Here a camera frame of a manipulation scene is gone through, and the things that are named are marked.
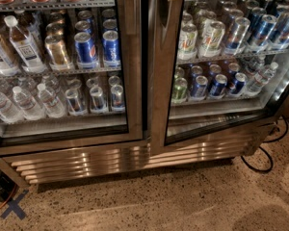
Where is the glass fridge door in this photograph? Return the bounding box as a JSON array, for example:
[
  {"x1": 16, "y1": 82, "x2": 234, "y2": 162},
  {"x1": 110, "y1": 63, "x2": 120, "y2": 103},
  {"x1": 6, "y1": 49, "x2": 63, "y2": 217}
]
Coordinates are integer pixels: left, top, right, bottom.
[
  {"x1": 0, "y1": 0, "x2": 142, "y2": 157},
  {"x1": 150, "y1": 0, "x2": 289, "y2": 160}
]

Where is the white 7up can right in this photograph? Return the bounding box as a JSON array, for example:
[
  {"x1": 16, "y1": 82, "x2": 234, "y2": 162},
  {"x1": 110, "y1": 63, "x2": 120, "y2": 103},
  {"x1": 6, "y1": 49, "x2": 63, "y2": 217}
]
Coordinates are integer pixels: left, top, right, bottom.
[{"x1": 198, "y1": 20, "x2": 225, "y2": 57}]

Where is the white 7up can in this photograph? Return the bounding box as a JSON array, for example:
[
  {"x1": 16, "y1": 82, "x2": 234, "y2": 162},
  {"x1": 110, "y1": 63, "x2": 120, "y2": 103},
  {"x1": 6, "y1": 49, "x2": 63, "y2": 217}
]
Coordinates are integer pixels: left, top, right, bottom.
[
  {"x1": 178, "y1": 23, "x2": 197, "y2": 60},
  {"x1": 198, "y1": 20, "x2": 225, "y2": 57}
]

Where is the white 7up can left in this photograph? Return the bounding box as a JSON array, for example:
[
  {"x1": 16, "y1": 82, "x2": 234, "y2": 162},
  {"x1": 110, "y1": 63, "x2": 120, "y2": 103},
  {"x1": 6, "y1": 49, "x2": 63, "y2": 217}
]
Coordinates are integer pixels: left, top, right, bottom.
[{"x1": 178, "y1": 23, "x2": 197, "y2": 60}]

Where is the silver blue energy can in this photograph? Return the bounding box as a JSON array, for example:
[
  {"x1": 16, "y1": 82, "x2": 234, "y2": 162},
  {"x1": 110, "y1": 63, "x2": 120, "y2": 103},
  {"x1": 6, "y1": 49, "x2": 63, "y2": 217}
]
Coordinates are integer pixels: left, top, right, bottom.
[
  {"x1": 248, "y1": 14, "x2": 277, "y2": 47},
  {"x1": 270, "y1": 13, "x2": 289, "y2": 49},
  {"x1": 223, "y1": 17, "x2": 250, "y2": 55}
]

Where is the blue Pepsi can right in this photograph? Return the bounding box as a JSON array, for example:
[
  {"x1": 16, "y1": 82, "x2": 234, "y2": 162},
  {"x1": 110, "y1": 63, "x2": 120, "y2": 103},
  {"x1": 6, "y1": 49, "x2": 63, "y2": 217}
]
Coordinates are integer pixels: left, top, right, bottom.
[{"x1": 102, "y1": 30, "x2": 120, "y2": 66}]

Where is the blue pepsi can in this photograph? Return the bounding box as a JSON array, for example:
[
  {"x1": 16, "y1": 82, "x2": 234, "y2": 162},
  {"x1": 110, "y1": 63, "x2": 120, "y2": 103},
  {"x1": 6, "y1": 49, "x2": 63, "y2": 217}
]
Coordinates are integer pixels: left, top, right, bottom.
[
  {"x1": 74, "y1": 32, "x2": 98, "y2": 69},
  {"x1": 102, "y1": 30, "x2": 120, "y2": 66}
]

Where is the green soda can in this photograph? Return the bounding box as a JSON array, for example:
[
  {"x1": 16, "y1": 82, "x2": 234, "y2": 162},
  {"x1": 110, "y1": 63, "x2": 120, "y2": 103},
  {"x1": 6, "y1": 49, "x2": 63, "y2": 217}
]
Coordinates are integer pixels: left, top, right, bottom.
[{"x1": 171, "y1": 78, "x2": 188, "y2": 103}]

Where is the blue Pepsi can left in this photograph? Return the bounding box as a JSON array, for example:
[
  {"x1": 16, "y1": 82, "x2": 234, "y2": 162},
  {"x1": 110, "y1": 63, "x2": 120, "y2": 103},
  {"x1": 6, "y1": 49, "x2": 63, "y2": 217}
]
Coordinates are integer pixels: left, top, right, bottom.
[{"x1": 74, "y1": 32, "x2": 98, "y2": 69}]

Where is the silver diet cola can right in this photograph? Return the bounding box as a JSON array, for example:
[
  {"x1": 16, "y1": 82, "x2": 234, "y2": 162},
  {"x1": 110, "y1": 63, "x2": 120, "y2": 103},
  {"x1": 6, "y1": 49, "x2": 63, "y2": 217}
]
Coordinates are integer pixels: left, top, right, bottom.
[{"x1": 111, "y1": 85, "x2": 125, "y2": 111}]

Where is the silver diet cola can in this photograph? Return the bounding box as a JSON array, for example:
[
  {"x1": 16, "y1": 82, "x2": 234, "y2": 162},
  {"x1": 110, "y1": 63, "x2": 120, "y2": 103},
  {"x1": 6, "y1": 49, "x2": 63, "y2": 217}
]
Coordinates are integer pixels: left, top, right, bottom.
[
  {"x1": 65, "y1": 89, "x2": 88, "y2": 116},
  {"x1": 111, "y1": 85, "x2": 125, "y2": 111},
  {"x1": 90, "y1": 86, "x2": 107, "y2": 113}
]

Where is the water bottle right compartment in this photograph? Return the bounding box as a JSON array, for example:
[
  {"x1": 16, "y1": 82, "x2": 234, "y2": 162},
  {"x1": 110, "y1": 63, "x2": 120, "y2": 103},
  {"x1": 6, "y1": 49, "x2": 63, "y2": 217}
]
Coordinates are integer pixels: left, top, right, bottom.
[{"x1": 246, "y1": 62, "x2": 278, "y2": 96}]

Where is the gold soda can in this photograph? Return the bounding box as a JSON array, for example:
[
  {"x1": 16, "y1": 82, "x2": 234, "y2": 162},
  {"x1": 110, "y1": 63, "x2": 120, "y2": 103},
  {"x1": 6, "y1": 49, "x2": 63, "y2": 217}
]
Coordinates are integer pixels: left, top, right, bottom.
[{"x1": 44, "y1": 36, "x2": 74, "y2": 71}]

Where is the silver diet cola can middle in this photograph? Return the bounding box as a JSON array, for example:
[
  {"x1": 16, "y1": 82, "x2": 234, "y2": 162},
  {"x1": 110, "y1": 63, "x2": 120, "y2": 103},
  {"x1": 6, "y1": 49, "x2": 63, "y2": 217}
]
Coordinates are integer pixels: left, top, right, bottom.
[{"x1": 90, "y1": 86, "x2": 107, "y2": 113}]

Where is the silver diet cola can left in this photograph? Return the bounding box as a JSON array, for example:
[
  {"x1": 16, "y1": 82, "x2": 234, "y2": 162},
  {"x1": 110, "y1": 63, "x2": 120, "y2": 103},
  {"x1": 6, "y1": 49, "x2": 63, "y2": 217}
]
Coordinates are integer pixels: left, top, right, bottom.
[{"x1": 65, "y1": 89, "x2": 88, "y2": 116}]

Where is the iced tea bottle white cap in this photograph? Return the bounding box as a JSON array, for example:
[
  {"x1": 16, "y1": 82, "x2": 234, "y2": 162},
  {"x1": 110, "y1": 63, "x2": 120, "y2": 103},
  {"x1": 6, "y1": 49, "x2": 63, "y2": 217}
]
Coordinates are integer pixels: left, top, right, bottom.
[{"x1": 4, "y1": 15, "x2": 46, "y2": 73}]

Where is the water bottle right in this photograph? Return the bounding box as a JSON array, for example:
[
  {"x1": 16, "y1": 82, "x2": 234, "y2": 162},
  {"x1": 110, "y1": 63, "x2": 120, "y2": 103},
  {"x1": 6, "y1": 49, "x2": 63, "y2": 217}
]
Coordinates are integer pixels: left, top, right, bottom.
[{"x1": 38, "y1": 83, "x2": 66, "y2": 118}]

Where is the water bottle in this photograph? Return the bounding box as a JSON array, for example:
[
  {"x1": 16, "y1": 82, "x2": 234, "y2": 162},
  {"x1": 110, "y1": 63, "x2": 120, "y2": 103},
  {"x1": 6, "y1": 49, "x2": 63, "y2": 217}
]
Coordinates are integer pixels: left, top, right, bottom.
[
  {"x1": 13, "y1": 86, "x2": 45, "y2": 120},
  {"x1": 0, "y1": 92, "x2": 24, "y2": 123},
  {"x1": 38, "y1": 83, "x2": 66, "y2": 118}
]

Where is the iced tea bottle far left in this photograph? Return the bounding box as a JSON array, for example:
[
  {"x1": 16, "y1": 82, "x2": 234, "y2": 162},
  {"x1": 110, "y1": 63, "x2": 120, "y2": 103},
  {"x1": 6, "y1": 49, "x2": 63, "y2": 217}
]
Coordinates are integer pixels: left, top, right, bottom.
[{"x1": 0, "y1": 34, "x2": 20, "y2": 76}]

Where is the water bottle middle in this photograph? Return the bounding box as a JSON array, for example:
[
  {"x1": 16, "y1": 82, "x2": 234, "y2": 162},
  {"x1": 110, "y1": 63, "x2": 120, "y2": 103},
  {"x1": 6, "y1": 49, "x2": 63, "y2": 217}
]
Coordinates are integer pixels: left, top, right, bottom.
[{"x1": 13, "y1": 86, "x2": 45, "y2": 120}]

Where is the water bottle far left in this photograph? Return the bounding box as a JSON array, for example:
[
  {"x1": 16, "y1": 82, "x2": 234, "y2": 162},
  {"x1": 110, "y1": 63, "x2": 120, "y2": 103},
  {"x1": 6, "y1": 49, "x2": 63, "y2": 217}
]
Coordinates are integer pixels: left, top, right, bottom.
[{"x1": 0, "y1": 92, "x2": 24, "y2": 123}]

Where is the black power cable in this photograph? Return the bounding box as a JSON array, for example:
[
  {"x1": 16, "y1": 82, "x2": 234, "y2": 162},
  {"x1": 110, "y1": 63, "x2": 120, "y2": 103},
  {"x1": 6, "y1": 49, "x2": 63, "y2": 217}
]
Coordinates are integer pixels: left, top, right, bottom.
[{"x1": 240, "y1": 116, "x2": 289, "y2": 174}]

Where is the orange cable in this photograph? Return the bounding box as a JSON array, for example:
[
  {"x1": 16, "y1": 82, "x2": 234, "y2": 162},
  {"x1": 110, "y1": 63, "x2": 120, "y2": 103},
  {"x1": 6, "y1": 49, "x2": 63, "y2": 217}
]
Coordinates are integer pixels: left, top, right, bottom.
[{"x1": 0, "y1": 184, "x2": 19, "y2": 216}]

